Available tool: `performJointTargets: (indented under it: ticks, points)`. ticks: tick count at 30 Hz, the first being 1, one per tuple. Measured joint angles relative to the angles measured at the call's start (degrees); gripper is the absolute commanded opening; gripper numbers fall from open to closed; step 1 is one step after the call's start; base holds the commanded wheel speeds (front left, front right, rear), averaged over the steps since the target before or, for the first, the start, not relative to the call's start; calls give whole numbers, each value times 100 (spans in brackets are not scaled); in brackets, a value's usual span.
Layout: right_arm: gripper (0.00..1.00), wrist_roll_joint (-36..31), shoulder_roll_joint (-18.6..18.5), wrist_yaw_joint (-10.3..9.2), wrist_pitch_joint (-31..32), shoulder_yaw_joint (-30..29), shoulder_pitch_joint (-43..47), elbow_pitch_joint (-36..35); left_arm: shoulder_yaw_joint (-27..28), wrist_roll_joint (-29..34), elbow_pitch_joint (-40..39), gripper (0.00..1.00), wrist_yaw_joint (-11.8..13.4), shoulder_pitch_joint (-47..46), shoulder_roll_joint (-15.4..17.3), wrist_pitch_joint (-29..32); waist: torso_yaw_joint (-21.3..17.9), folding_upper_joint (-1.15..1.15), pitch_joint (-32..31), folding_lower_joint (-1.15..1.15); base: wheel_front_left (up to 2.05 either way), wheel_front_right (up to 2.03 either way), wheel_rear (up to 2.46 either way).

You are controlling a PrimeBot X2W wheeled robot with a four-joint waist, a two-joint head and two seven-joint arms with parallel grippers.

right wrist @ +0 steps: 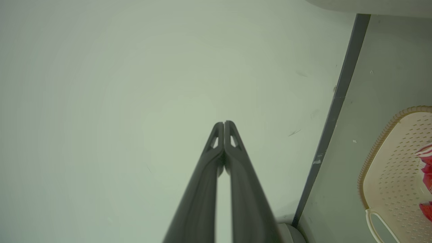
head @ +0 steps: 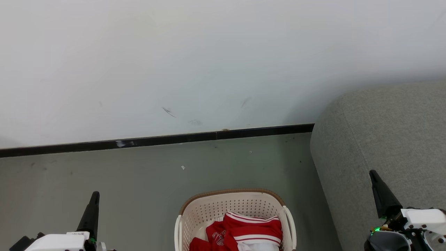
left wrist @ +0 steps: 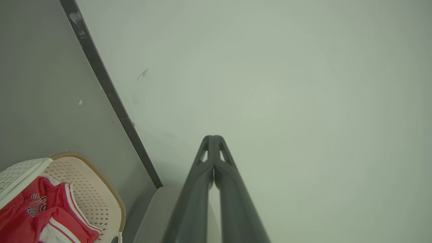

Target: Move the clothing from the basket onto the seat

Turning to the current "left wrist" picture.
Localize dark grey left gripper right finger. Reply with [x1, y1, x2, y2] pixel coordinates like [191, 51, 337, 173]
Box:
[213, 135, 271, 243]

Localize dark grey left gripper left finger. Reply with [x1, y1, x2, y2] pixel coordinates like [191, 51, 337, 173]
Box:
[161, 135, 214, 243]

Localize red jersey with white stripes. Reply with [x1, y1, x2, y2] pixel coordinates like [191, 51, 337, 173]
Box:
[0, 176, 102, 243]

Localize cream perforated laundry basket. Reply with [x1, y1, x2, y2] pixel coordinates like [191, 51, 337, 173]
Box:
[0, 152, 127, 243]

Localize black wall baseboard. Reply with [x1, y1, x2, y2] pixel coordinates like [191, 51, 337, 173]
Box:
[60, 0, 164, 189]

